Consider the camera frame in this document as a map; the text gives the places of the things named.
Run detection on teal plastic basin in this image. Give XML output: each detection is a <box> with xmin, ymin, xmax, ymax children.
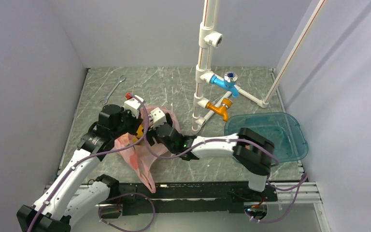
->
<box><xmin>224</xmin><ymin>112</ymin><xmax>309</xmax><ymax>162</ymax></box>

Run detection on white slanted pole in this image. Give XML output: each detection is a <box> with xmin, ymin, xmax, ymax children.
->
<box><xmin>262</xmin><ymin>0</ymin><xmax>325</xmax><ymax>105</ymax></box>

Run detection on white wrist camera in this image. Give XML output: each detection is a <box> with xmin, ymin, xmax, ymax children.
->
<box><xmin>149</xmin><ymin>107</ymin><xmax>167</xmax><ymax>129</ymax></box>
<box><xmin>123</xmin><ymin>93</ymin><xmax>144</xmax><ymax>118</ymax></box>

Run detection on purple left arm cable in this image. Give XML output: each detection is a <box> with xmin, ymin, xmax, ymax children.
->
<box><xmin>27</xmin><ymin>94</ymin><xmax>157</xmax><ymax>232</ymax></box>

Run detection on silver wrench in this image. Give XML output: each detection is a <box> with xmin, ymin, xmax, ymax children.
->
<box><xmin>99</xmin><ymin>75</ymin><xmax>126</xmax><ymax>105</ymax></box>

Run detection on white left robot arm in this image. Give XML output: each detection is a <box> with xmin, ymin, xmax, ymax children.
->
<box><xmin>16</xmin><ymin>101</ymin><xmax>143</xmax><ymax>232</ymax></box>

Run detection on yellow fake fruit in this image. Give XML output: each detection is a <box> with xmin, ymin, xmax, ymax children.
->
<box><xmin>135</xmin><ymin>125</ymin><xmax>144</xmax><ymax>140</ymax></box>

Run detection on orange plastic faucet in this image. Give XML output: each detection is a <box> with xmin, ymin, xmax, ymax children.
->
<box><xmin>205</xmin><ymin>98</ymin><xmax>232</xmax><ymax>122</ymax></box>

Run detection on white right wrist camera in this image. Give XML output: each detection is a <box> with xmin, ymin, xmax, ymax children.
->
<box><xmin>149</xmin><ymin>107</ymin><xmax>167</xmax><ymax>129</ymax></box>

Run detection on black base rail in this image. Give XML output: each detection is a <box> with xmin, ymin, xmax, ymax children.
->
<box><xmin>101</xmin><ymin>181</ymin><xmax>278</xmax><ymax>218</ymax></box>

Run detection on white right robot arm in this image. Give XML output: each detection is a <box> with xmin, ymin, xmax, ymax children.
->
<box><xmin>148</xmin><ymin>113</ymin><xmax>277</xmax><ymax>201</ymax></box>

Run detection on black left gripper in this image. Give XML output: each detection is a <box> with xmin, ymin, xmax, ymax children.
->
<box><xmin>112</xmin><ymin>106</ymin><xmax>143</xmax><ymax>139</ymax></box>

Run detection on white PVC pipe stand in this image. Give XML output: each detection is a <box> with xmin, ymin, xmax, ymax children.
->
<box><xmin>191</xmin><ymin>0</ymin><xmax>267</xmax><ymax>134</ymax></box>

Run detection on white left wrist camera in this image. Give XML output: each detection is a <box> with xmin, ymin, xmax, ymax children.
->
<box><xmin>123</xmin><ymin>93</ymin><xmax>144</xmax><ymax>118</ymax></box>

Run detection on pink plastic bag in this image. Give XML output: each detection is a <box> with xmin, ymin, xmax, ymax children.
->
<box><xmin>113</xmin><ymin>105</ymin><xmax>181</xmax><ymax>193</ymax></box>

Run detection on blue plastic faucet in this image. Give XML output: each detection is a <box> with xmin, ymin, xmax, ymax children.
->
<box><xmin>210</xmin><ymin>72</ymin><xmax>239</xmax><ymax>98</ymax></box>

